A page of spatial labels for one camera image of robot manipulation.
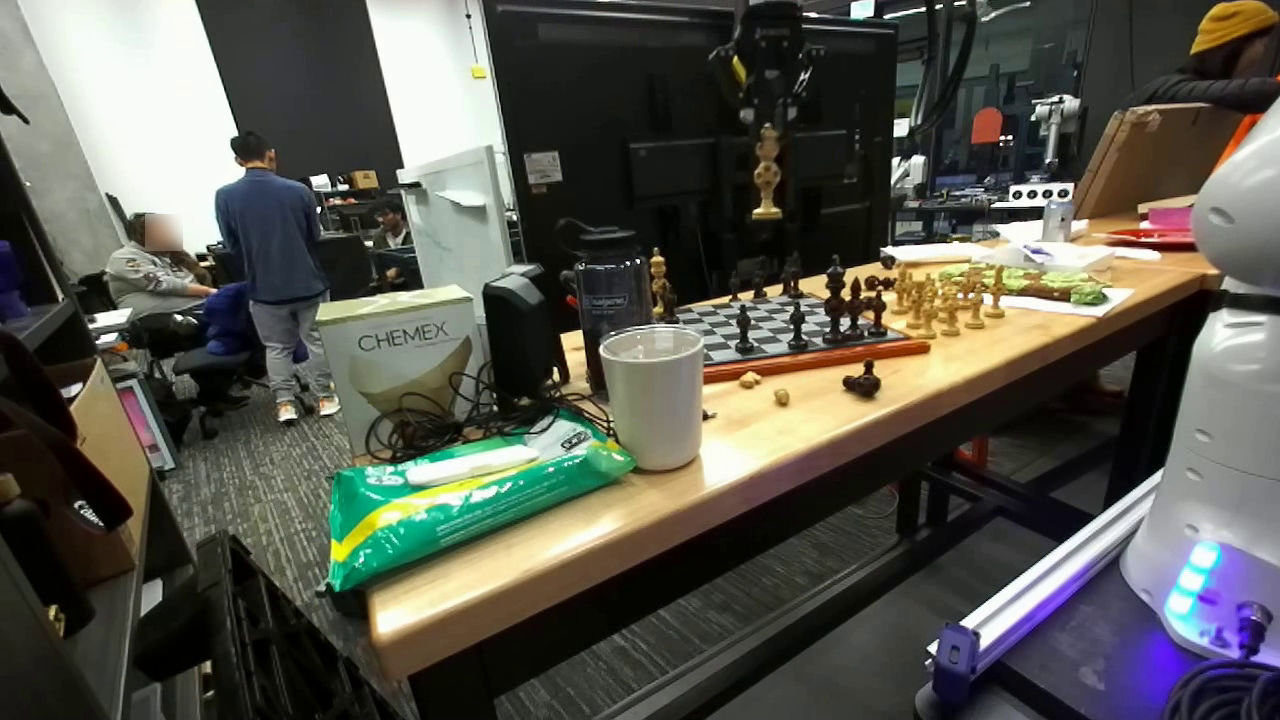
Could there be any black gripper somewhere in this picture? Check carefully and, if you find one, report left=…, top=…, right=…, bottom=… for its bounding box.
left=709, top=0, right=814, bottom=130

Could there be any tall light brown chess piece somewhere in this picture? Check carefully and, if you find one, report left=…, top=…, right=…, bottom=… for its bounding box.
left=754, top=123, right=785, bottom=225

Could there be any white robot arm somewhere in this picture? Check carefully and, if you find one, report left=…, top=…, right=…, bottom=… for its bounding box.
left=1120, top=96, right=1280, bottom=662

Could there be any dark chess pieces back group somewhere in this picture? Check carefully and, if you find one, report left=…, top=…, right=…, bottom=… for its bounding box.
left=733, top=264, right=887, bottom=357

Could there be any wooden framed chess board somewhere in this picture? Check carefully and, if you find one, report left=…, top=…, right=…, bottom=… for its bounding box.
left=677, top=293, right=930, bottom=382

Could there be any light chess pieces cluster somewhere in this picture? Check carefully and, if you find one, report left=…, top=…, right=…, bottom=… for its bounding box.
left=894, top=264, right=1006, bottom=338

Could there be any dark chess pieces pair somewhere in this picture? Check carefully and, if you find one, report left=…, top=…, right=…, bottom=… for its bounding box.
left=842, top=360, right=879, bottom=399

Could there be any dark water bottle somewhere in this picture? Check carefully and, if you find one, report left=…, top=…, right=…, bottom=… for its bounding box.
left=573, top=225, right=652, bottom=394

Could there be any black coffee grinder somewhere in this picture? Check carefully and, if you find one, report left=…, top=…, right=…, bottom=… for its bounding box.
left=483, top=264, right=552, bottom=416

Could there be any green patterned brown cloth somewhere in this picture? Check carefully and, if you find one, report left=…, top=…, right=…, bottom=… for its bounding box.
left=1006, top=268, right=1109, bottom=309

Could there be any white Chemex box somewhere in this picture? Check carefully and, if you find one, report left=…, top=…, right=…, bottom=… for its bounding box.
left=316, top=283, right=483, bottom=457

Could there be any person with yellow beanie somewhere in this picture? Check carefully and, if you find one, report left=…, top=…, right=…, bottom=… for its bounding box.
left=1145, top=0, right=1280, bottom=112

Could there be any standing person blue shirt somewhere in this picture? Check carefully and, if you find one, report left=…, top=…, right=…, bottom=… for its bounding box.
left=215, top=130, right=340, bottom=424

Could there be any green wipes packet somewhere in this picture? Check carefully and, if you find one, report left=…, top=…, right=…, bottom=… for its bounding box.
left=324, top=411, right=633, bottom=591

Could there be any seated person grey top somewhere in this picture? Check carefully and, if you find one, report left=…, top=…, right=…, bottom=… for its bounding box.
left=105, top=211, right=215, bottom=357

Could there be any aluminium rail with clamps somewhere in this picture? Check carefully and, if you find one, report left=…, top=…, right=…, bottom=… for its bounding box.
left=915, top=474, right=1162, bottom=715

